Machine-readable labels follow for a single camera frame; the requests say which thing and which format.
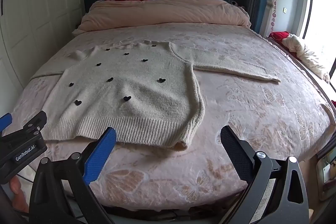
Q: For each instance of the white wardrobe with red stickers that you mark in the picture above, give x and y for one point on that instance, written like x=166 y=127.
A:
x=39 y=16

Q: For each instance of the white crumpled blanket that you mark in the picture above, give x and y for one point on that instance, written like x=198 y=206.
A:
x=305 y=56

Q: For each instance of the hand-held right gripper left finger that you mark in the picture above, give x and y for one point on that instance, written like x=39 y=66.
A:
x=102 y=155

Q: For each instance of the person's left hand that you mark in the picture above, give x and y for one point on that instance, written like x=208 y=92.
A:
x=19 y=190

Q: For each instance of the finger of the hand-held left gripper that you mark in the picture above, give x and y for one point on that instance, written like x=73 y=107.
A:
x=5 y=123
x=35 y=121

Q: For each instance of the pink butterfly bedspread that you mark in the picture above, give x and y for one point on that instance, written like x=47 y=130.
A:
x=249 y=113

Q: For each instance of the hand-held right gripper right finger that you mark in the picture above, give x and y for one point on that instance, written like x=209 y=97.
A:
x=235 y=154

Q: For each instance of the red cloth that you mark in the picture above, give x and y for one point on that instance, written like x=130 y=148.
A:
x=279 y=36

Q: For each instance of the cream sweater with black hearts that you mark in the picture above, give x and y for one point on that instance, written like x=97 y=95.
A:
x=131 y=87

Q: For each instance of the phone with lit screen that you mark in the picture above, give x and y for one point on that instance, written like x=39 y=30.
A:
x=326 y=171

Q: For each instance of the window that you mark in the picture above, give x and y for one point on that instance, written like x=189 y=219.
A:
x=321 y=11

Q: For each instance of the pink duvet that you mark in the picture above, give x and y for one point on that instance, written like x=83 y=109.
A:
x=170 y=11

